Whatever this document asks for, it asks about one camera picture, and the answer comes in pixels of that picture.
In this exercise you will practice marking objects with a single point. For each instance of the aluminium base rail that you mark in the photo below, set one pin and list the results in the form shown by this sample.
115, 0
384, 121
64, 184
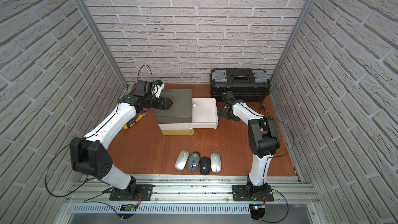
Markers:
192, 194

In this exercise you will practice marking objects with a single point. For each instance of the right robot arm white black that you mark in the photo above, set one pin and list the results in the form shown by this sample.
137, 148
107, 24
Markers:
263, 140

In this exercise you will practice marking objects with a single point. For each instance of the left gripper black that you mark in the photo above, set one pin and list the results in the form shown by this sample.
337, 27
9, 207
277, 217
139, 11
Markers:
160, 102

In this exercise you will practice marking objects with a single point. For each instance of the black plastic toolbox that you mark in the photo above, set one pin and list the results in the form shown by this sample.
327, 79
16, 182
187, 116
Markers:
249, 85

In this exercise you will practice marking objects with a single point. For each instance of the yellow utility knife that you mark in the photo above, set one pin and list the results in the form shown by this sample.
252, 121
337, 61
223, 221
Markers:
134, 121

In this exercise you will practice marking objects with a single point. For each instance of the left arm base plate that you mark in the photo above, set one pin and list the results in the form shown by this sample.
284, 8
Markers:
134, 193

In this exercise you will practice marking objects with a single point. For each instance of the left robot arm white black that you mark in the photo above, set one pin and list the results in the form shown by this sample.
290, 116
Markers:
89, 154

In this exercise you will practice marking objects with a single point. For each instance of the orange handled pliers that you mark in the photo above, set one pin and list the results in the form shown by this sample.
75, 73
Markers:
263, 109

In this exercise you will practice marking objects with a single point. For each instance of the three-drawer storage box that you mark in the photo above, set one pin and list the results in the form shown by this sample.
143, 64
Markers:
181, 118

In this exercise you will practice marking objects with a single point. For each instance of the silver computer mouse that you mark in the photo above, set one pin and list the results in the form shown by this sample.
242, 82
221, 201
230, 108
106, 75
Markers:
215, 162
182, 160

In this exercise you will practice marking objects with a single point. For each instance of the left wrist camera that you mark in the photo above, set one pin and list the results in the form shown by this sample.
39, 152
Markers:
158, 87

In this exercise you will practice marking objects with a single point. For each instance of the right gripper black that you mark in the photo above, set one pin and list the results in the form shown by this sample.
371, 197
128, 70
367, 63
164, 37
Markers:
222, 113

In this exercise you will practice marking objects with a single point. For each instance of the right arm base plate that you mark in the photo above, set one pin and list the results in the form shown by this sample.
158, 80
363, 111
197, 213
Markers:
249, 192

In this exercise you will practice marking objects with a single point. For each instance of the grey computer mouse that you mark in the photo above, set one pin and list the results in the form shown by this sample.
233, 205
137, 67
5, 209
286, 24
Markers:
193, 162

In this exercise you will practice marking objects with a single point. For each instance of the black computer mouse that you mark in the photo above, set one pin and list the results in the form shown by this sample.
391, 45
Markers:
205, 166

